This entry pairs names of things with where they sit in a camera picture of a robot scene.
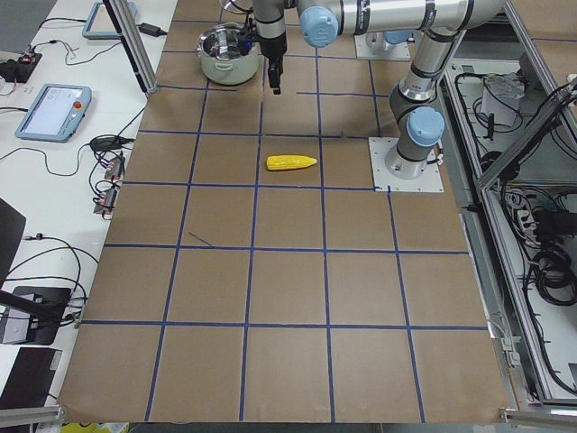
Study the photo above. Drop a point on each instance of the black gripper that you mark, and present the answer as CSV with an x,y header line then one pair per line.
x,y
275,46

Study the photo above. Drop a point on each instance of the yellow corn cob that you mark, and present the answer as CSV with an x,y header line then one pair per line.
x,y
289,162

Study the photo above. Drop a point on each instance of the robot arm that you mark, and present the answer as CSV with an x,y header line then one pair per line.
x,y
442,23
391,44

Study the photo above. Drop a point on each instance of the pale green steel pot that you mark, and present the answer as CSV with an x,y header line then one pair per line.
x,y
226,57

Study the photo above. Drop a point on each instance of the black power adapter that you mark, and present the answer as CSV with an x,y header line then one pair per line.
x,y
151,30

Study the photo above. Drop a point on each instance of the far teach pendant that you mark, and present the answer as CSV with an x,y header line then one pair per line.
x,y
99,25

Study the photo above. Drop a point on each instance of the teach pendant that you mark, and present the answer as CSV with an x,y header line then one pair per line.
x,y
99,25
55,113

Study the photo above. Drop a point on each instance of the near teach pendant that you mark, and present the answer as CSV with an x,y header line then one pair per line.
x,y
55,113

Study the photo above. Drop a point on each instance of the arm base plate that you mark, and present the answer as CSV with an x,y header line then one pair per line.
x,y
362,51
391,173

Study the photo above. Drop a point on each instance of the aluminium frame post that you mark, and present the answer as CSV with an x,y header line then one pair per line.
x,y
123,21

